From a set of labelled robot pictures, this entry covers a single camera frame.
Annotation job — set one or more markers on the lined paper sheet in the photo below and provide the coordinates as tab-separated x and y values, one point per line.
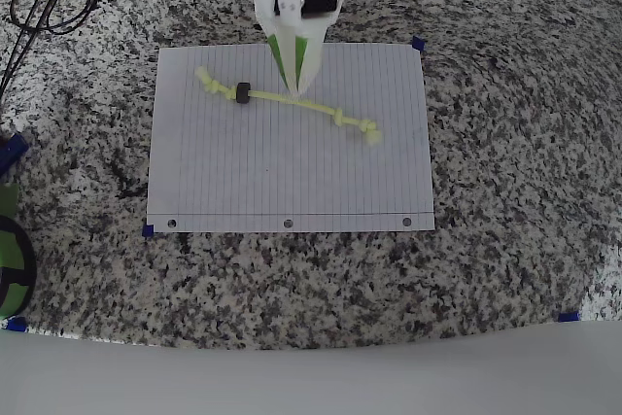
316	167

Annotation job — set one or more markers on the green and black spool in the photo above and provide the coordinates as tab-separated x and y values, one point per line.
12	296

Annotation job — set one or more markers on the dark blue plastic object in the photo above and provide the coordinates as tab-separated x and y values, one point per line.
12	151

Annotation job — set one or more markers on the white flat ledge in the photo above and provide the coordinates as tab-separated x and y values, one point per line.
311	386

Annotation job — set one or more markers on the blue tape piece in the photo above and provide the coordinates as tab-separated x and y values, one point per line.
419	44
148	231
16	323
568	317

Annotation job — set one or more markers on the green tape strip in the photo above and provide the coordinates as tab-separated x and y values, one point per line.
7	198

